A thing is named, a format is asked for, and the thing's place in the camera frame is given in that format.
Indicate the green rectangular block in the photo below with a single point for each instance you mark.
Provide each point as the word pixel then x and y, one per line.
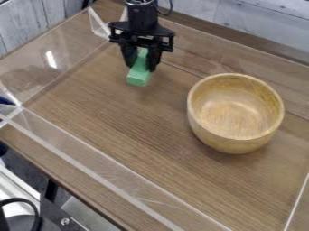
pixel 140 74

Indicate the metal base plate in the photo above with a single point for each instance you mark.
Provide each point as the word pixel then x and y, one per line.
pixel 85 216

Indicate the clear acrylic corner bracket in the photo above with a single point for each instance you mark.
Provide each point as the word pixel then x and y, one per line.
pixel 98 25

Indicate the black table leg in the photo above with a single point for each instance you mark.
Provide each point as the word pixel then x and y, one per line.
pixel 51 190

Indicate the light wooden bowl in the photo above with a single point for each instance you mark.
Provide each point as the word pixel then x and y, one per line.
pixel 235 111

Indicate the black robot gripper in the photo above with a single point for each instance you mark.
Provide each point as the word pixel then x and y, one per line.
pixel 141 31

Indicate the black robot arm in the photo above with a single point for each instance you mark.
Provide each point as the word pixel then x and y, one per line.
pixel 141 1

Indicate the clear acrylic barrier wall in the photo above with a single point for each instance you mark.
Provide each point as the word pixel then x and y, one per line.
pixel 134 203

